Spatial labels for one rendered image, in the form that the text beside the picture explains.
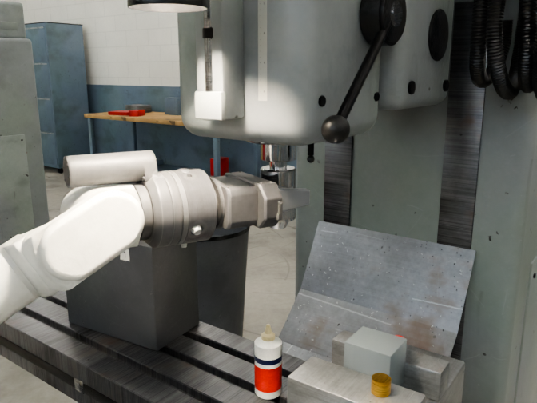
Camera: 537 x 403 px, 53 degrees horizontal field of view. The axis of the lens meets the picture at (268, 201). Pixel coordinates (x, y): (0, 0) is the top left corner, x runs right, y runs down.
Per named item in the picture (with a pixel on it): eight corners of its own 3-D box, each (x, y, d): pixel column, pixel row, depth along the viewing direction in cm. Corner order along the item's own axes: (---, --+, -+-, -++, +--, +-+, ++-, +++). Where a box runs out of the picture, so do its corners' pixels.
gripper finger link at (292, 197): (306, 207, 71) (266, 213, 68) (307, 184, 70) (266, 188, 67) (313, 210, 70) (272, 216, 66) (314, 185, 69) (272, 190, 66)
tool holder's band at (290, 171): (252, 175, 70) (252, 167, 70) (276, 170, 74) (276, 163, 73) (280, 180, 67) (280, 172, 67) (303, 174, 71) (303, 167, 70)
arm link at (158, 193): (188, 250, 60) (84, 268, 54) (156, 237, 69) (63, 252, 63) (180, 148, 59) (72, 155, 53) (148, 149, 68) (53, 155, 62)
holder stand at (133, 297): (157, 352, 91) (150, 240, 86) (67, 323, 102) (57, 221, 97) (200, 324, 101) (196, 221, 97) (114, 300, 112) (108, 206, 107)
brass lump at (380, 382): (385, 400, 59) (386, 385, 59) (367, 393, 61) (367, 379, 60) (393, 390, 61) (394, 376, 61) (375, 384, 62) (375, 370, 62)
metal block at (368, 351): (387, 401, 64) (391, 356, 62) (342, 385, 67) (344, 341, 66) (403, 381, 68) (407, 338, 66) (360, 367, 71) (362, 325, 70)
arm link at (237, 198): (284, 169, 63) (189, 178, 57) (283, 248, 65) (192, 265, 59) (234, 155, 74) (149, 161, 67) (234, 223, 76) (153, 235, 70)
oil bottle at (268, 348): (271, 403, 77) (271, 333, 75) (248, 393, 79) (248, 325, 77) (287, 390, 80) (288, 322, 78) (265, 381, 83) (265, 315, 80)
